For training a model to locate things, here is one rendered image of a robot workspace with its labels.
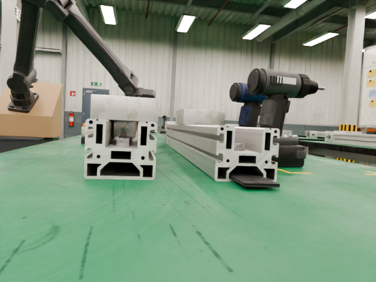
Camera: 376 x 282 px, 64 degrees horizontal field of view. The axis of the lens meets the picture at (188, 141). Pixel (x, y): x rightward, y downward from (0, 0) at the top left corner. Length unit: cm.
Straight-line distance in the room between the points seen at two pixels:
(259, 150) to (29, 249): 36
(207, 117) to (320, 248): 58
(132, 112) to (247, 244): 33
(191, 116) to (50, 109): 79
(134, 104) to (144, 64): 1194
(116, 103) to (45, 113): 91
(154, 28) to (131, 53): 135
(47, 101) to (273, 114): 104
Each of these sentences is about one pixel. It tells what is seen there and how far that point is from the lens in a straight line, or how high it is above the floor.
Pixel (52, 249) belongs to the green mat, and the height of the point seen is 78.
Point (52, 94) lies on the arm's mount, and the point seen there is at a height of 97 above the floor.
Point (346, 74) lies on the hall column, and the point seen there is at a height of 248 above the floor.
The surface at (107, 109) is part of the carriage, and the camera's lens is 51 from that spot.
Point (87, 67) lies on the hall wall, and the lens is 1248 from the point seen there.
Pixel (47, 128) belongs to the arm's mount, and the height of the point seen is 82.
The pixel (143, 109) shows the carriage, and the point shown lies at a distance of 50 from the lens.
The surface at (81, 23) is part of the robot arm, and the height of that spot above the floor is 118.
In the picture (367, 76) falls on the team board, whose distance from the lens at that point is 440.
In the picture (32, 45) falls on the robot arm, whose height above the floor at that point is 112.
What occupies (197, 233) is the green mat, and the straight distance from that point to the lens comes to 24.
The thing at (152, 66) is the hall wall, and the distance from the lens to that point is 1241.
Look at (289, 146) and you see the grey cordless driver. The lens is 71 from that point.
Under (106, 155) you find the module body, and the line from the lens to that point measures 44.
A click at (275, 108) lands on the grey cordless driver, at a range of 70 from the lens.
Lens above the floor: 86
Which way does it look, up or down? 3 degrees down
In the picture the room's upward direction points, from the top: 3 degrees clockwise
